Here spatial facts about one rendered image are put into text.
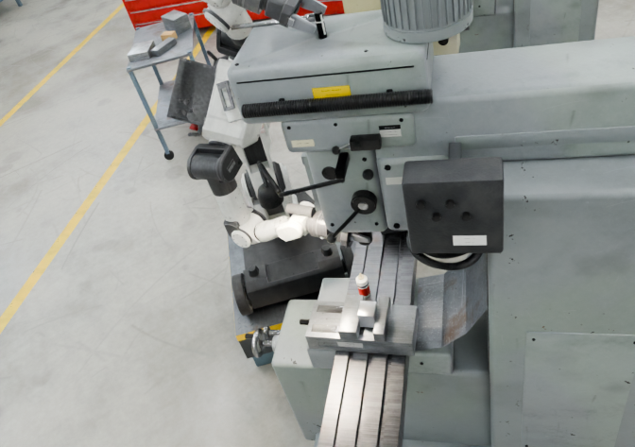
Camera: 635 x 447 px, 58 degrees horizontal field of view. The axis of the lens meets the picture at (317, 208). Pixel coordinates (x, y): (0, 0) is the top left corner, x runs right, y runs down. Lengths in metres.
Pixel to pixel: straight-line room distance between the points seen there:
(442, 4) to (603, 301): 0.87
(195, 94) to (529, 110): 1.05
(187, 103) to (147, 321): 1.94
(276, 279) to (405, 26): 1.60
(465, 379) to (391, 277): 0.43
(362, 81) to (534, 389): 1.15
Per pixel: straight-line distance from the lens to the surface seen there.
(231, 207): 1.99
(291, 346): 2.24
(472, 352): 2.13
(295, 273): 2.63
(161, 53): 4.54
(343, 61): 1.31
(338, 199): 1.59
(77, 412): 3.44
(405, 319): 1.88
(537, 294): 1.63
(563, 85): 1.38
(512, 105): 1.37
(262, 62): 1.38
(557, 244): 1.50
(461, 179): 1.17
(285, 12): 1.37
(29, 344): 3.95
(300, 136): 1.45
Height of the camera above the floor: 2.46
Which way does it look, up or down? 40 degrees down
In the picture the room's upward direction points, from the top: 15 degrees counter-clockwise
